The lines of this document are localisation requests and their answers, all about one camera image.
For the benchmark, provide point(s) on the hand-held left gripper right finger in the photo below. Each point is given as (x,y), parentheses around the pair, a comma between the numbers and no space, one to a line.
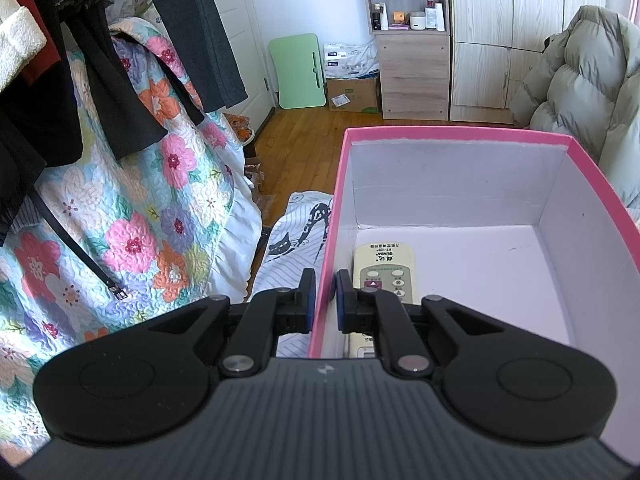
(342,301)

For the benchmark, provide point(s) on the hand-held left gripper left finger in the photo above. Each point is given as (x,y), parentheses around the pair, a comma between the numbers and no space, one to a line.
(310,296)

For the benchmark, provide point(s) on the beige remote control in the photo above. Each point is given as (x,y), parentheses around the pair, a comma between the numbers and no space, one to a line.
(385,265)

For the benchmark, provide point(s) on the pink cardboard box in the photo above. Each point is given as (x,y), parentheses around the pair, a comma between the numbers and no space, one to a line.
(450,185)

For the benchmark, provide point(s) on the white printed bed sheet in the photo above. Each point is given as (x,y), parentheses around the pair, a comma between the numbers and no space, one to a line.
(295,240)

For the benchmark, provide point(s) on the floral quilt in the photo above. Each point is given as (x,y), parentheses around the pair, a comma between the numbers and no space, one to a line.
(150,220)

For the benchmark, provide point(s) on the orange patterned bag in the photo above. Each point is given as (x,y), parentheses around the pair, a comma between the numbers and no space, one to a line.
(242,130)

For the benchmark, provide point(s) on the brown cardboard box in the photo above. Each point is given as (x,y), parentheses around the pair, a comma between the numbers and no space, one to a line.
(355,94)

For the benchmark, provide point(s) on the green folding table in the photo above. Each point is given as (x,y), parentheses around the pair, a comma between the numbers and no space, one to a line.
(296,70)

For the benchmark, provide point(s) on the black belt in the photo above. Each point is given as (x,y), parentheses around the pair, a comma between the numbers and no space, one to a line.
(80,255)

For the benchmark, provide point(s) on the wooden shelf cabinet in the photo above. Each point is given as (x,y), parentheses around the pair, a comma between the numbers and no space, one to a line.
(412,75)

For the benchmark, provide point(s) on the white plastic packs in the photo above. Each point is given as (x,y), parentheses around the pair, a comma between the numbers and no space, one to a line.
(350,60)

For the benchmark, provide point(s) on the dark grey hanging coat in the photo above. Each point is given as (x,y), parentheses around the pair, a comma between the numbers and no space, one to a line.
(200,35)

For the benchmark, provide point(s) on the white door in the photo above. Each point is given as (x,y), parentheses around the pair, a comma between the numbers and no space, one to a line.
(245,20)

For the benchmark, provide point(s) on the black bottle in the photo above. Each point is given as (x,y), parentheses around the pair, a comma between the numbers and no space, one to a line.
(376,17)

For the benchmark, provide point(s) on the black hanging garment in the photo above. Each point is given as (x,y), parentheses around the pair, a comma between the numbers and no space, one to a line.
(110,90)

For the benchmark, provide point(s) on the small orange box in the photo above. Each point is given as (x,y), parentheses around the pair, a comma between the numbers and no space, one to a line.
(398,16)

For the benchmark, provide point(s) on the white round jar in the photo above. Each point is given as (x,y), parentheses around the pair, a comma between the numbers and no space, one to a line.
(417,20)

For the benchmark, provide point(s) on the red-capped white bottle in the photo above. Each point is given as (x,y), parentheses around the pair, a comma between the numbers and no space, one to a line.
(430,12)

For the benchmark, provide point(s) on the dark hanging jacket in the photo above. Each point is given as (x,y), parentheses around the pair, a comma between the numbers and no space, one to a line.
(30,135)

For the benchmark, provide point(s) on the light wooden wardrobe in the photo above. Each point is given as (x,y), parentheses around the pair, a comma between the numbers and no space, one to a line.
(500,15)

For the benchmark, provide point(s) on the grey-green puffer jacket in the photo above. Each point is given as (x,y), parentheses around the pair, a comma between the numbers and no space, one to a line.
(585,80)

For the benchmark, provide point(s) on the cream fleece sleeve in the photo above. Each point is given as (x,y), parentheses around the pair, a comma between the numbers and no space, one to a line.
(17,45)

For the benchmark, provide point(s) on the red hanging garment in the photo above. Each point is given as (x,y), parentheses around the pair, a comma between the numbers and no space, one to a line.
(35,20)

